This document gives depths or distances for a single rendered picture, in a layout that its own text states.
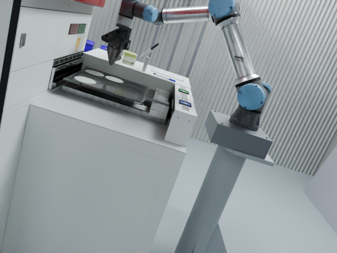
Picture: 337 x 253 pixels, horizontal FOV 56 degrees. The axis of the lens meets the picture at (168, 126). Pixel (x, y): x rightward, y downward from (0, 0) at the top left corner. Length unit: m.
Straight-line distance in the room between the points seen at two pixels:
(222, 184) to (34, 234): 0.91
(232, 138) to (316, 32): 2.86
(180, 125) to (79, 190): 0.49
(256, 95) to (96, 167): 0.74
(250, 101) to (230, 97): 2.59
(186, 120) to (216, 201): 0.59
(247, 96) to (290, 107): 2.84
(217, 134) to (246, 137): 0.14
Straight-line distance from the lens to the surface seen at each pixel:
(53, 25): 1.31
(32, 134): 1.34
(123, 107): 1.49
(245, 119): 1.57
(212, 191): 1.69
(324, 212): 3.61
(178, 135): 1.29
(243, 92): 1.42
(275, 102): 4.16
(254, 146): 1.53
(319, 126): 4.46
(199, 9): 1.67
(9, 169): 1.35
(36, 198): 1.46
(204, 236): 1.83
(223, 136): 1.48
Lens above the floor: 1.26
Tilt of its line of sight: 17 degrees down
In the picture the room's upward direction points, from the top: 19 degrees clockwise
